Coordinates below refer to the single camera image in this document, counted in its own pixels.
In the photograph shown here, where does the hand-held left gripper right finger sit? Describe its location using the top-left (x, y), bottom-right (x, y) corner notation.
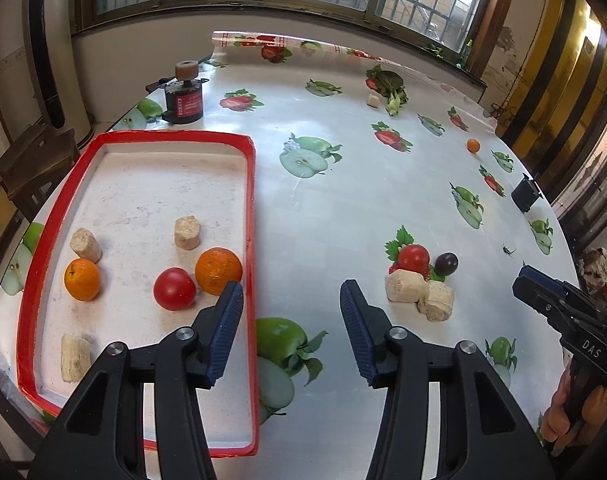
top-left (340, 279), bottom-right (554, 480)

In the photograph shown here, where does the person's right hand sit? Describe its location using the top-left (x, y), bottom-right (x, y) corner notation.
top-left (540, 364), bottom-right (607, 456)

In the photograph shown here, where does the dark purple plum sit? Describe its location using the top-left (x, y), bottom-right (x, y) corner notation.
top-left (435, 252), bottom-right (459, 277)

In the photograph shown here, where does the red rimmed white tray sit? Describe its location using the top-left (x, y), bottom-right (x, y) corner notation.
top-left (16, 130), bottom-right (260, 459)

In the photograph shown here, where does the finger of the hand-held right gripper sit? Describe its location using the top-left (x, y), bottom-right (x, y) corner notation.
top-left (518, 265), bottom-right (604, 313)
top-left (512, 277), bottom-right (571, 333)

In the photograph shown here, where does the black cylindrical motor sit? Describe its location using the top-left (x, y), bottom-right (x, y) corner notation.
top-left (511, 172), bottom-right (542, 214)

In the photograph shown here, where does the green leafy vegetable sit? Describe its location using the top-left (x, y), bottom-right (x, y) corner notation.
top-left (366, 65), bottom-right (409, 117)

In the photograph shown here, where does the wooden chair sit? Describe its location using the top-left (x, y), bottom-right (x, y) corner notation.
top-left (0, 122), bottom-right (81, 211)

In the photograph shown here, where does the red tomato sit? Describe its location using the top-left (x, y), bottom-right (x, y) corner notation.
top-left (397, 244), bottom-right (431, 275)
top-left (153, 267), bottom-right (197, 312)

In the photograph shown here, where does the colourful printed cloth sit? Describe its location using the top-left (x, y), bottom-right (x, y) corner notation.
top-left (578, 247), bottom-right (607, 296)

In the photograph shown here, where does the tangled wall cable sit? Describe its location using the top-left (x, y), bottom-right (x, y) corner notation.
top-left (483, 101), bottom-right (514, 120)

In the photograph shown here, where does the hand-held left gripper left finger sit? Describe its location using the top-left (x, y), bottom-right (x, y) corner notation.
top-left (28, 281), bottom-right (245, 480)

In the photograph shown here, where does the tall white appliance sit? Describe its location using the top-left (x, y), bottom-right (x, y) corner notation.
top-left (20, 0), bottom-right (94, 146)

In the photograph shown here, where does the dark red cylindrical motor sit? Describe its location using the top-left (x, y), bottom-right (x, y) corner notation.
top-left (158, 78), bottom-right (209, 126)

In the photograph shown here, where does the gold black striped panel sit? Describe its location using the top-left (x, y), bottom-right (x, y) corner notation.
top-left (496, 0), bottom-right (607, 181)

